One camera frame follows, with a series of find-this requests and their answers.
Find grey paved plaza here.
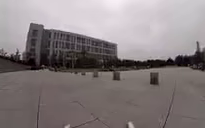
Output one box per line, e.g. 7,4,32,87
0,65,205,128

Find large grey building with tower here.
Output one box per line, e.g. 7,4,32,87
24,22,119,69

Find row of dark trees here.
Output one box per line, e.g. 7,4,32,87
116,54,205,70

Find row of stone bollards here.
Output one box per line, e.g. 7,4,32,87
73,68,205,88

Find wide grey stone steps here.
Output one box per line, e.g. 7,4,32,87
0,52,32,76

